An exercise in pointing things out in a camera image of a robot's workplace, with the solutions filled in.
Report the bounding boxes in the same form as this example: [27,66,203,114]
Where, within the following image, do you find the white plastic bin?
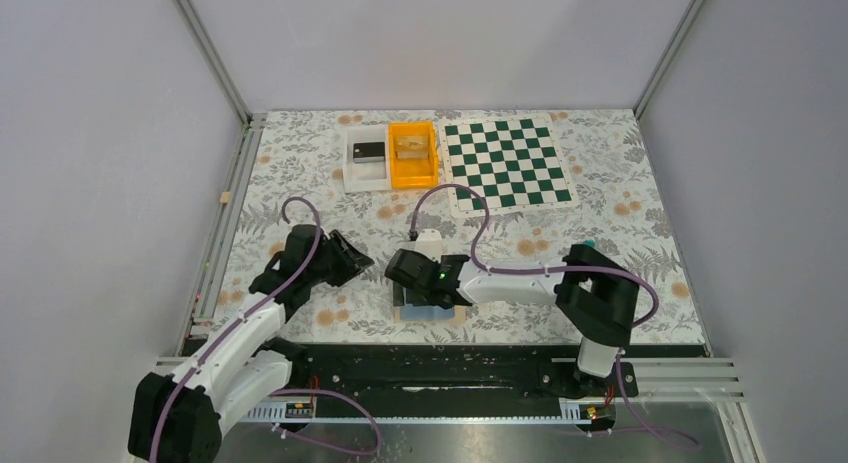
[342,125,391,194]

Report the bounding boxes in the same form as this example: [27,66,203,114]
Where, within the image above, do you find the floral table cloth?
[203,109,707,345]

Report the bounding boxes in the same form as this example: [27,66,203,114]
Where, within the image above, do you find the slotted cable duct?
[240,397,596,425]

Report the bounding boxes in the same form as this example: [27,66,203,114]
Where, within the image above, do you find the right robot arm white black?
[385,244,643,378]

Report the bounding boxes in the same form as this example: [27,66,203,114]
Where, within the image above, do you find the beige leather card holder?
[392,283,467,325]

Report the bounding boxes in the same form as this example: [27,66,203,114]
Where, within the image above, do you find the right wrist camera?
[413,229,443,260]

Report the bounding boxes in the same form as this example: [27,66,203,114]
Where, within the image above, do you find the wooden block in orange bin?
[395,135,430,160]

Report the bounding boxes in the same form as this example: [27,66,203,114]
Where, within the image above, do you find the orange plastic bin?
[388,121,439,190]

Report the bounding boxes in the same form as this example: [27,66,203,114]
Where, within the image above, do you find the green white chessboard mat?
[437,113,579,218]

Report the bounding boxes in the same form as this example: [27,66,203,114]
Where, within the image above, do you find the black box in white bin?
[352,141,386,164]

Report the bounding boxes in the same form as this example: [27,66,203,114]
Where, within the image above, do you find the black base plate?
[262,338,639,415]

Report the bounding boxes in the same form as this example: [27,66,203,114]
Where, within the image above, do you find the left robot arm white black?
[128,224,374,462]

